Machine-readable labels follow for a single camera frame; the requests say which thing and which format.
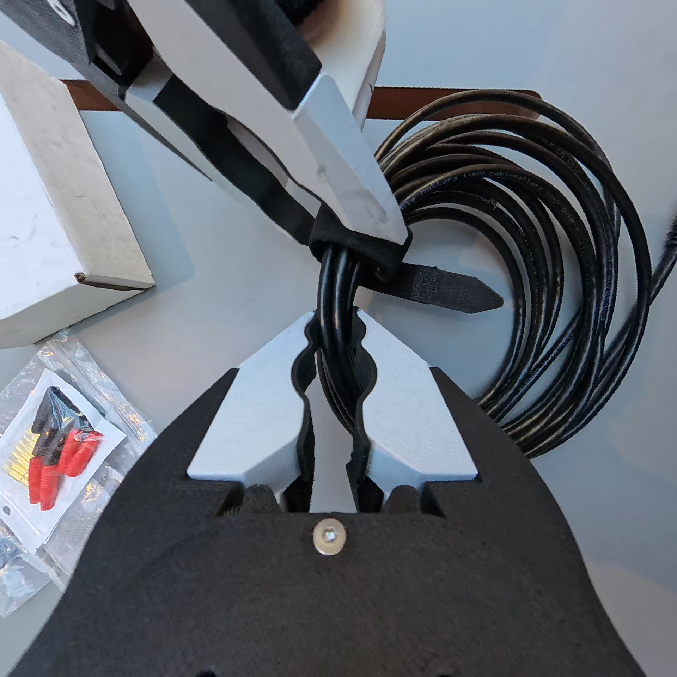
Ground black velcro strap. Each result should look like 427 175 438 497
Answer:
158 78 505 314

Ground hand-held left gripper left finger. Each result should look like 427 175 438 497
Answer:
185 311 318 513

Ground grey desk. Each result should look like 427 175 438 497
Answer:
0 0 677 677

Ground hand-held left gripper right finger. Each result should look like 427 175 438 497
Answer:
346 309 482 513

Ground black ethernet cable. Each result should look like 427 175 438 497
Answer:
315 89 677 460

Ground small clear bag red parts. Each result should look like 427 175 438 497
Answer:
0 328 159 620

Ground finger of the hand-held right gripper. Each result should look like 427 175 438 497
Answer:
126 0 410 245
123 55 215 183

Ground white cardboard box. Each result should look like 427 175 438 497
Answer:
0 39 157 350

